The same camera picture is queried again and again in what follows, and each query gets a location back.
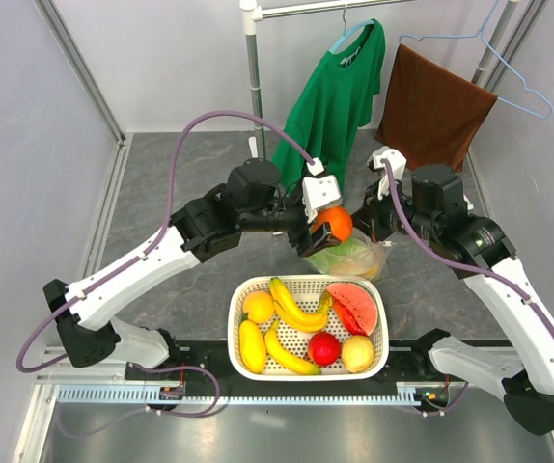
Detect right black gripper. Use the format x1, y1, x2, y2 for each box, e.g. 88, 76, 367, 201
347, 177, 439, 243

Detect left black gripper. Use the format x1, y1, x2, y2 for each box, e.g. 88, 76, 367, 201
241, 173, 341, 258

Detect orange fruit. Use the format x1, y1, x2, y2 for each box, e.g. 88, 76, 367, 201
312, 206, 353, 242

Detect green plastic cabbage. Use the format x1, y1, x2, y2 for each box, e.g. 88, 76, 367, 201
312, 240, 368, 266

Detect clear dotted zip bag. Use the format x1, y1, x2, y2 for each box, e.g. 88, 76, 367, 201
304, 229, 394, 282

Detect red apple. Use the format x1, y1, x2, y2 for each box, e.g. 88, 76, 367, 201
308, 332, 341, 367

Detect single yellow banana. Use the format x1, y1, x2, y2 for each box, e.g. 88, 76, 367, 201
264, 320, 320, 375

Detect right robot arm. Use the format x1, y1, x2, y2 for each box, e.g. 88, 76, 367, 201
353, 160, 554, 435

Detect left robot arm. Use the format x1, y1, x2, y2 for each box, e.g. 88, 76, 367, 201
43, 158, 342, 379

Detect yellow banana bunch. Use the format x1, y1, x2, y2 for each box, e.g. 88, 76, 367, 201
269, 277, 334, 333

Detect watermelon slice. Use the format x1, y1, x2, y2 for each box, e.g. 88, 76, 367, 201
326, 283, 378, 336

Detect yellow peach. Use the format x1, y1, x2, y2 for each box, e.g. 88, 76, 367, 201
242, 290, 274, 324

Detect white perforated basket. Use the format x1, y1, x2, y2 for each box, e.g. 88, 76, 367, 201
228, 275, 389, 382

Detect brown towel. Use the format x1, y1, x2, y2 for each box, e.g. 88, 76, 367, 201
375, 44, 498, 172

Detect green t-shirt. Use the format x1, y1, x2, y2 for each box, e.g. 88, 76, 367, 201
285, 19, 386, 189

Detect yellow mango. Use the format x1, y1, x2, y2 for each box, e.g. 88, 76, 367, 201
238, 320, 267, 374

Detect teal clothes hanger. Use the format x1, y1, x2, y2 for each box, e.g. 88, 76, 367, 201
329, 1, 375, 54

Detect white clothes rack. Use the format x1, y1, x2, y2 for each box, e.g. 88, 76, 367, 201
238, 0, 520, 165

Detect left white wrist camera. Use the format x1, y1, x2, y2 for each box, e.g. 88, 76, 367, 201
302, 175, 343, 223

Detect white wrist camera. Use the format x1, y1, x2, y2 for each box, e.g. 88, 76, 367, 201
302, 175, 343, 223
368, 146, 406, 200

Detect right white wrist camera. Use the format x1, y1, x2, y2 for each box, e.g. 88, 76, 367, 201
368, 146, 406, 200

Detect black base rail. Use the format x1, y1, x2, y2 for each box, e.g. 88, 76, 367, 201
125, 340, 515, 396

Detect white slotted cable duct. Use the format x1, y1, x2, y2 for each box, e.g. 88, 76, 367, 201
56, 385, 421, 407

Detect blue wire hanger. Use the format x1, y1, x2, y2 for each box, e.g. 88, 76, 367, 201
399, 1, 554, 120

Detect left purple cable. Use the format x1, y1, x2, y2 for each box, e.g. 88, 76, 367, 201
15, 109, 326, 374

